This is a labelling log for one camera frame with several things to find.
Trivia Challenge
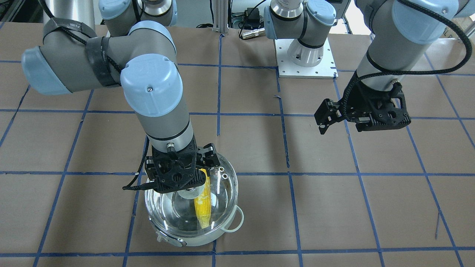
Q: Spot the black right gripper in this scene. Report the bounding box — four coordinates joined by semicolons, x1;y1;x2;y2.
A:
122;139;220;193

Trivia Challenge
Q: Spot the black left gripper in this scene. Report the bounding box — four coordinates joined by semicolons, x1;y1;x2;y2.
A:
314;80;411;135

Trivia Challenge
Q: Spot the yellow corn cob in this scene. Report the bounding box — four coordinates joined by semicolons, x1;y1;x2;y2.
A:
194;168;212;229

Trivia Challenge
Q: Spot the glass pot lid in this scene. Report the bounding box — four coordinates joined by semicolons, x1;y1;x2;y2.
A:
145;154;238;239

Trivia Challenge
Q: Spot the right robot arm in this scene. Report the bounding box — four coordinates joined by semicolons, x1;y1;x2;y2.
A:
22;0;220;199

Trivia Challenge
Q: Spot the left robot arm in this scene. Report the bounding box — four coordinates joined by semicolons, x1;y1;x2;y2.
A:
263;0;474;135

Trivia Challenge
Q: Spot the pale green cooking pot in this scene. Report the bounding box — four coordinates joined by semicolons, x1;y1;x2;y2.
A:
149;206;243;247

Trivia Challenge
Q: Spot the black power adapter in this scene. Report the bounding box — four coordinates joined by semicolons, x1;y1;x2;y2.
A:
245;7;260;23

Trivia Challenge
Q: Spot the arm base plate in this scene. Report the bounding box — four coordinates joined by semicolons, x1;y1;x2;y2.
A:
274;39;338;79

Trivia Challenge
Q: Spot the silver cable connector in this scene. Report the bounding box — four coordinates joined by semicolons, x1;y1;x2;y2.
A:
240;28;266;40

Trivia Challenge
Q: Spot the black braided cable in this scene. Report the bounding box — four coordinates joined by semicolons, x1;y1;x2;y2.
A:
341;0;474;119

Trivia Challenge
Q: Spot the aluminium frame post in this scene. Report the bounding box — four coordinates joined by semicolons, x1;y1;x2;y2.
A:
212;0;230;35

